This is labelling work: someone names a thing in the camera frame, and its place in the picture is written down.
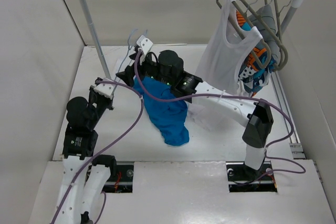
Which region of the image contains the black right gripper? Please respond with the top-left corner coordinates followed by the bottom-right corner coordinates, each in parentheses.
top-left (116, 50), bottom-right (174, 88)

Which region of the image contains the blue t shirt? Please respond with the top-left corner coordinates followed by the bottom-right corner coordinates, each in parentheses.
top-left (133, 77), bottom-right (190, 146)

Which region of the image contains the light blue wire hanger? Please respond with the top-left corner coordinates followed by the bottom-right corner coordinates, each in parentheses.
top-left (112, 28), bottom-right (148, 97)

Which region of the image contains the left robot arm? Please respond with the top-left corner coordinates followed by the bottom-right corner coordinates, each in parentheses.
top-left (51, 84), bottom-right (117, 223)

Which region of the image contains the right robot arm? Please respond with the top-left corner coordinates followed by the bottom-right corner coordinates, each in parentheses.
top-left (116, 48), bottom-right (274, 179)

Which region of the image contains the grey velvet hanger front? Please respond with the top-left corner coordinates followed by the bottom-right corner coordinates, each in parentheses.
top-left (216, 0), bottom-right (272, 69)

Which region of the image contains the grey velvet hanger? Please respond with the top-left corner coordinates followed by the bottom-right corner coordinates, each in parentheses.
top-left (216, 0), bottom-right (272, 69)
top-left (239, 0), bottom-right (288, 71)
top-left (264, 0), bottom-right (292, 42)

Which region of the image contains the grey velvet hanger middle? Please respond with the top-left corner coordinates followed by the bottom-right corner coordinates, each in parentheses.
top-left (239, 0), bottom-right (288, 71)

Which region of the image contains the grey velvet hanger rear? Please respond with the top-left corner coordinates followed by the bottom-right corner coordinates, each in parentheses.
top-left (264, 0), bottom-right (292, 42)

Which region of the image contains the white plastic strip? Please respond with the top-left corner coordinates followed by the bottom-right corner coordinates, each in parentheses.
top-left (114, 59), bottom-right (123, 73)

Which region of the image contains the white mesh tank top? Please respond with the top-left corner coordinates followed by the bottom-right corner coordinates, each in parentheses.
top-left (195, 0), bottom-right (262, 96)

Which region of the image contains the orange blue patterned garment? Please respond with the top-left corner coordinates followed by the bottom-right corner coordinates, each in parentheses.
top-left (236, 11), bottom-right (276, 97)

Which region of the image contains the grey garment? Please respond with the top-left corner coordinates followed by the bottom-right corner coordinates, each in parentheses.
top-left (248, 5), bottom-right (280, 62)

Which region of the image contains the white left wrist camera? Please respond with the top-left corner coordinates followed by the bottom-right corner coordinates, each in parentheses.
top-left (93, 78), bottom-right (115, 100)

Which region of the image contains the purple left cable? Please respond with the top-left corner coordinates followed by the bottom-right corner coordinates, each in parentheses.
top-left (49, 78), bottom-right (145, 224)

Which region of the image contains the purple cable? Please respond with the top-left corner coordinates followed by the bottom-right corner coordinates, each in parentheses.
top-left (49, 78), bottom-right (145, 224)
top-left (134, 50), bottom-right (307, 175)

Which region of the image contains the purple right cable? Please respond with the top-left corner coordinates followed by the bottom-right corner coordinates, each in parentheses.
top-left (134, 50), bottom-right (307, 175)

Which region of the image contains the aluminium rail right side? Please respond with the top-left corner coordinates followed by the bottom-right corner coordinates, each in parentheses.
top-left (271, 72), bottom-right (306, 159)

